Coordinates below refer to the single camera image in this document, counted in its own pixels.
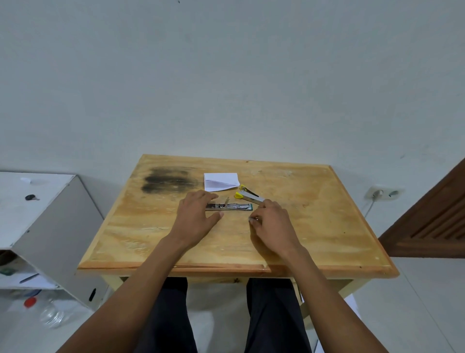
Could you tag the person's right hand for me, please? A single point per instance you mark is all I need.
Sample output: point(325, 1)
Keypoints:
point(276, 229)

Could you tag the person's left hand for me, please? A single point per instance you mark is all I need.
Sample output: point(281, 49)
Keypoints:
point(192, 218)

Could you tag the person's right thumb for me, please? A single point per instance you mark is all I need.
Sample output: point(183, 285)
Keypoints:
point(255, 222)

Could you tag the person's left thumb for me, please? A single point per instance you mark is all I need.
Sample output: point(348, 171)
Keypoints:
point(215, 217)

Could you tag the green staple box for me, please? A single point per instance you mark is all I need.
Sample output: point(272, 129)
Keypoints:
point(236, 207)

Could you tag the person's left forearm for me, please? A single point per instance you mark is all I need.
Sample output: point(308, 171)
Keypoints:
point(123, 305)

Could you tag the person's right forearm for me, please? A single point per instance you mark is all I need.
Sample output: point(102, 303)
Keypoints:
point(330, 305)

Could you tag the yellow grey stapler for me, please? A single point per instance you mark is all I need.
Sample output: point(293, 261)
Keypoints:
point(250, 196)

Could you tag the folded white paper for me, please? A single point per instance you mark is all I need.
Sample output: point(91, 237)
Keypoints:
point(219, 182)

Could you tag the wooden table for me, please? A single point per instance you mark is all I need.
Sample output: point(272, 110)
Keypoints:
point(327, 222)

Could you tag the person's dark trousers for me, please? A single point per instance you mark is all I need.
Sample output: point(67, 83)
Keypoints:
point(174, 320)

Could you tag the white cabinet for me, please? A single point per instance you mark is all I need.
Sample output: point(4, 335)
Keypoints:
point(54, 225)

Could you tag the brown wooden door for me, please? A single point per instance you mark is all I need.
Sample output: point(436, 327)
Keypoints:
point(432, 222)

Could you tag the clear red-capped plastic bottle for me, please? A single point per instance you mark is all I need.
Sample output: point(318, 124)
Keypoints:
point(52, 312)

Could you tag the dark pen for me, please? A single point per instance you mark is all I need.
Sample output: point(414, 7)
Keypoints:
point(29, 278)

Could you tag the green object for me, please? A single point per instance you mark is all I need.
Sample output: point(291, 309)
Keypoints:
point(6, 271)

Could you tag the white wall socket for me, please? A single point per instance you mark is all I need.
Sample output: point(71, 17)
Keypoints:
point(394, 192)

